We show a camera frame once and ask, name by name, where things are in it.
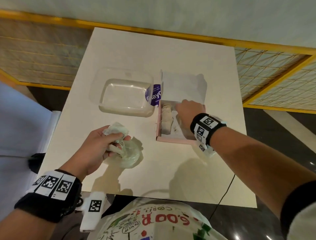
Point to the row of boxed tea bags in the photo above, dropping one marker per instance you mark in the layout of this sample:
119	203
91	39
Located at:
167	118

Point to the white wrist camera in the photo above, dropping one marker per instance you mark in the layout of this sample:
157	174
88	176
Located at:
92	210
208	150

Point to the black right wristband with markers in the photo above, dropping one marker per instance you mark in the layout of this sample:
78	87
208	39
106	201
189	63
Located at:
206	126

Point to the person's left forearm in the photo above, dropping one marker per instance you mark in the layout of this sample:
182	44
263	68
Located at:
22	227

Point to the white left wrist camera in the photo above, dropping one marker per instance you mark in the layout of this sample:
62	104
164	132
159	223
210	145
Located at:
92	210

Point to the person's right forearm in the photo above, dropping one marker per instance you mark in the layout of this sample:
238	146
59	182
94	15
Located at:
254	163

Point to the person's left hand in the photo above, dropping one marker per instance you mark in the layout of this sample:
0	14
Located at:
87	155

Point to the black wristband with markers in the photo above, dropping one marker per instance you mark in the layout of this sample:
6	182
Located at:
53	197
206	126

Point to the person's left thumb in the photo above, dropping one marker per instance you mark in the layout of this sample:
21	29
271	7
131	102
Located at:
102	130

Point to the black sleeve cuff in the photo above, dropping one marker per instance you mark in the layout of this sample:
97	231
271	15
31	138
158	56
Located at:
297	207

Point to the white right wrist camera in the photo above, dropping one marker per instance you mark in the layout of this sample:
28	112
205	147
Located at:
208	150

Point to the clear plastic container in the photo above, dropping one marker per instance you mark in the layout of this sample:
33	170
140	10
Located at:
123	92

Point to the pink cardboard box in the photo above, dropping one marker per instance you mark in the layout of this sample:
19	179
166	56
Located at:
184	84

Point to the yellow framed mesh panel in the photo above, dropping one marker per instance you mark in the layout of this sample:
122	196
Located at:
37	56
279	76

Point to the black left wristband with markers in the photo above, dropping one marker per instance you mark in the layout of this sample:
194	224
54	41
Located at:
53	197

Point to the bunch of white tea bags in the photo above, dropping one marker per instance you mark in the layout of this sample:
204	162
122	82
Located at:
116	129

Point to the person's right fingers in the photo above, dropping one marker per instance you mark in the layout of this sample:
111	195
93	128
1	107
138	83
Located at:
181	105

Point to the pale blue cloth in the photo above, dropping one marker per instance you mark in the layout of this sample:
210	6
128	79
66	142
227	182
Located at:
22	123

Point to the crumpled clear plastic wrap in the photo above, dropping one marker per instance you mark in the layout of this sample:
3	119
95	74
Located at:
132	153

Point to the person's right hand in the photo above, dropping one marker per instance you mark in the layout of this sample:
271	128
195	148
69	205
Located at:
191	111

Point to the white printed shirt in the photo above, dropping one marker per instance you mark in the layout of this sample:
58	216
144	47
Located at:
153	222

